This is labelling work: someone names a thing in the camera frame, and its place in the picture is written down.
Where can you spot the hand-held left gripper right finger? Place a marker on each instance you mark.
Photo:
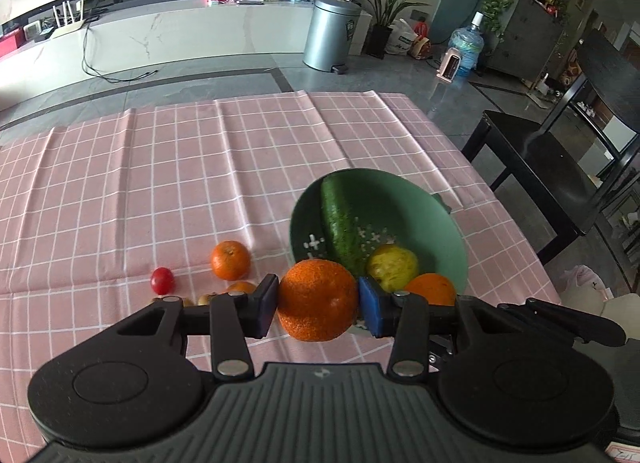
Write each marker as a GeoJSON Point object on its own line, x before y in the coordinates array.
{"type": "Point", "coordinates": [372, 305]}

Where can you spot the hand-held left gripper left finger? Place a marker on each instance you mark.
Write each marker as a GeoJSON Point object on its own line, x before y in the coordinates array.
{"type": "Point", "coordinates": [265, 305]}

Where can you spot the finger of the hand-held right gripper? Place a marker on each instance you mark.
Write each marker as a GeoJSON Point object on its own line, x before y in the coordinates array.
{"type": "Point", "coordinates": [565, 323]}

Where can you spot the large orange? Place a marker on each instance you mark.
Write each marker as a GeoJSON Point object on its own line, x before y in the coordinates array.
{"type": "Point", "coordinates": [316, 300]}

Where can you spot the green colander bowl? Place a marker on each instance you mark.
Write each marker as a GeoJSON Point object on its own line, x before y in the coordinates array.
{"type": "Point", "coordinates": [440, 238]}

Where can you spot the small tangerine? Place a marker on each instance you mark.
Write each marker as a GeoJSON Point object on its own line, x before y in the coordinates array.
{"type": "Point", "coordinates": [230, 259]}
{"type": "Point", "coordinates": [241, 287]}

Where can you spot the white cloth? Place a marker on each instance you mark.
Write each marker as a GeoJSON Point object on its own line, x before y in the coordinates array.
{"type": "Point", "coordinates": [582, 285]}

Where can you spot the yellow-green apple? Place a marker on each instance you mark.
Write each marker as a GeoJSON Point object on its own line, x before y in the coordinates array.
{"type": "Point", "coordinates": [392, 265]}

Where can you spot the green cucumber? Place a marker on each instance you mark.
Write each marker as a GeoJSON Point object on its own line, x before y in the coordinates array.
{"type": "Point", "coordinates": [340, 223]}

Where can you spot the red cherry tomato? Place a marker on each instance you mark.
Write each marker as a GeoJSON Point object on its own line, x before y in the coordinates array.
{"type": "Point", "coordinates": [162, 280]}

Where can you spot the black wooden chair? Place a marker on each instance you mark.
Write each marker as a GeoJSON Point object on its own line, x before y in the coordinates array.
{"type": "Point", "coordinates": [540, 153]}

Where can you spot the pink checked tablecloth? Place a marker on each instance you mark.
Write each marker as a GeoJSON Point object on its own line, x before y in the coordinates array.
{"type": "Point", "coordinates": [150, 168]}

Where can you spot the pink space heater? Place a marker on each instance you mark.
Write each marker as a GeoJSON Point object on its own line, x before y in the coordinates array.
{"type": "Point", "coordinates": [449, 65]}

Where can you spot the white plastic bag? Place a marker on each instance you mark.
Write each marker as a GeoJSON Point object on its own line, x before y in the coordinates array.
{"type": "Point", "coordinates": [399, 38]}

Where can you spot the silver pedal trash can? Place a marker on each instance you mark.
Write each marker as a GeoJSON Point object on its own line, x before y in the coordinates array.
{"type": "Point", "coordinates": [330, 33]}

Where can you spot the blue water jug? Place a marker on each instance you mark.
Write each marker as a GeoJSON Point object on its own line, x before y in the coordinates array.
{"type": "Point", "coordinates": [467, 45]}

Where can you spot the potted long-leaf plant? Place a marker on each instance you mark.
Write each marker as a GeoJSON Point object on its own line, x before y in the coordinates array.
{"type": "Point", "coordinates": [382, 18]}

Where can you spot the grey metal cabinet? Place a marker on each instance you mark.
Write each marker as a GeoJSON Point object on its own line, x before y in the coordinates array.
{"type": "Point", "coordinates": [525, 38]}

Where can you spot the white wifi router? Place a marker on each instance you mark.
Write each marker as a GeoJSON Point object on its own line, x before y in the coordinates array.
{"type": "Point", "coordinates": [67, 29]}

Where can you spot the red storage case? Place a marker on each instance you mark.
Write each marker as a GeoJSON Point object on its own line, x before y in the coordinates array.
{"type": "Point", "coordinates": [10, 43]}

